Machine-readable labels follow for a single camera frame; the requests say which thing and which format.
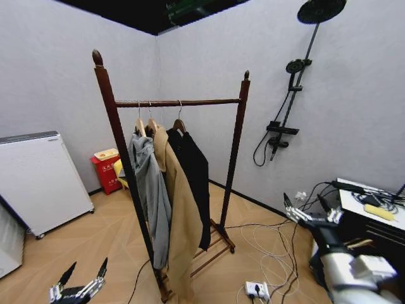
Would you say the red fire equipment box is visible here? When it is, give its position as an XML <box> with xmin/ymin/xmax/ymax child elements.
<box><xmin>90</xmin><ymin>148</ymin><xmax>123</xmax><ymax>196</ymax></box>

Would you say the white desk top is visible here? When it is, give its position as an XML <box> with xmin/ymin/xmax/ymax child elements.
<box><xmin>336</xmin><ymin>177</ymin><xmax>405</xmax><ymax>231</ymax></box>

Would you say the brown wooden stick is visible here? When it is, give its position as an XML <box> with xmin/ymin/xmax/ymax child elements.
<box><xmin>344</xmin><ymin>238</ymin><xmax>375</xmax><ymax>250</ymax></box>

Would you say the thin black floor cable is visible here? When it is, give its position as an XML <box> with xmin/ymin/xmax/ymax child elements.
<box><xmin>127</xmin><ymin>257</ymin><xmax>151</xmax><ymax>304</ymax></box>

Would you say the black cable bundle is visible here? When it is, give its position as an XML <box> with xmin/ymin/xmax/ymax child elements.
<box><xmin>298</xmin><ymin>180</ymin><xmax>405</xmax><ymax>213</ymax></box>

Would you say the wooden hanger under grey jacket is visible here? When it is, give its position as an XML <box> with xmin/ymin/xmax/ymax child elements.
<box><xmin>134</xmin><ymin>101</ymin><xmax>148</xmax><ymax>138</ymax></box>

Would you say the white ribbed cabinet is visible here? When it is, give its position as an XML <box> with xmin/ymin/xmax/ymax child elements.
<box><xmin>0</xmin><ymin>194</ymin><xmax>27</xmax><ymax>280</ymax></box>

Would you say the dark wooden garment rack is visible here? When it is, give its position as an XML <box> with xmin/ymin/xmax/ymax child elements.
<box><xmin>91</xmin><ymin>49</ymin><xmax>251</xmax><ymax>304</ymax></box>

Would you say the black shower valve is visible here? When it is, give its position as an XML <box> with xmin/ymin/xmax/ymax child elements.
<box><xmin>268</xmin><ymin>136</ymin><xmax>290</xmax><ymax>162</ymax></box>

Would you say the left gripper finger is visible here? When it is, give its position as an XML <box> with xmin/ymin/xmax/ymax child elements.
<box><xmin>48</xmin><ymin>262</ymin><xmax>78</xmax><ymax>301</ymax></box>
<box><xmin>78</xmin><ymin>257</ymin><xmax>109</xmax><ymax>300</ymax></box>

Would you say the black desk cabinet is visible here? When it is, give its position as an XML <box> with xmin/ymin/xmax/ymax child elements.
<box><xmin>340</xmin><ymin>207</ymin><xmax>405</xmax><ymax>274</ymax></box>

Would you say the white floor cable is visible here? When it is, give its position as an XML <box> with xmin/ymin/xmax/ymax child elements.
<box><xmin>240</xmin><ymin>222</ymin><xmax>300</xmax><ymax>288</ymax></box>

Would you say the beige long coat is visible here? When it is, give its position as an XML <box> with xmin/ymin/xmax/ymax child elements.
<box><xmin>153</xmin><ymin>125</ymin><xmax>204</xmax><ymax>304</ymax></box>

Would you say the grey hooded jacket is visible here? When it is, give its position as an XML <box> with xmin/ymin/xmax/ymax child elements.
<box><xmin>128</xmin><ymin>131</ymin><xmax>173</xmax><ymax>270</ymax></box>

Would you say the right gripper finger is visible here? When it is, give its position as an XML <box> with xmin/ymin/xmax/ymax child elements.
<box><xmin>317</xmin><ymin>194</ymin><xmax>344</xmax><ymax>224</ymax></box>
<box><xmin>283</xmin><ymin>192</ymin><xmax>313</xmax><ymax>224</ymax></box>

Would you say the white power strip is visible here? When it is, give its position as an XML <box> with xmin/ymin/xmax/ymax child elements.
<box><xmin>244</xmin><ymin>280</ymin><xmax>271</xmax><ymax>301</ymax></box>

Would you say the wooden hanger under black garment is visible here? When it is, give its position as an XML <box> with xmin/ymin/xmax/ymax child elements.
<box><xmin>172</xmin><ymin>99</ymin><xmax>188</xmax><ymax>134</ymax></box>

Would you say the black shower shelf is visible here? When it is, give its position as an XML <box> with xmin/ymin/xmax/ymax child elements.
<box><xmin>266</xmin><ymin>120</ymin><xmax>301</xmax><ymax>137</ymax></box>

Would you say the black garment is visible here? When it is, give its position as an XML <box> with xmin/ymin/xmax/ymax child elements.
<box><xmin>166</xmin><ymin>127</ymin><xmax>212</xmax><ymax>251</ymax></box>

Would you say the white wheeled appliance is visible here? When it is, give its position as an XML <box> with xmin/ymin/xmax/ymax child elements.
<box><xmin>0</xmin><ymin>130</ymin><xmax>96</xmax><ymax>240</ymax></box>

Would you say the black rain shower head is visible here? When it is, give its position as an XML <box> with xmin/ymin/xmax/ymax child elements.
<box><xmin>296</xmin><ymin>0</ymin><xmax>348</xmax><ymax>25</ymax></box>

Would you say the wooden hanger under beige coat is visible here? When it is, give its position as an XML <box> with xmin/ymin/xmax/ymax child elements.
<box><xmin>146</xmin><ymin>101</ymin><xmax>159</xmax><ymax>136</ymax></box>

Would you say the black hand shower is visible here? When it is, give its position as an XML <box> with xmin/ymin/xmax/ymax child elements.
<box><xmin>285</xmin><ymin>58</ymin><xmax>313</xmax><ymax>93</ymax></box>

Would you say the black shower hose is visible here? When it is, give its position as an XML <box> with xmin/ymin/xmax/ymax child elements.
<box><xmin>252</xmin><ymin>91</ymin><xmax>294</xmax><ymax>168</ymax></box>

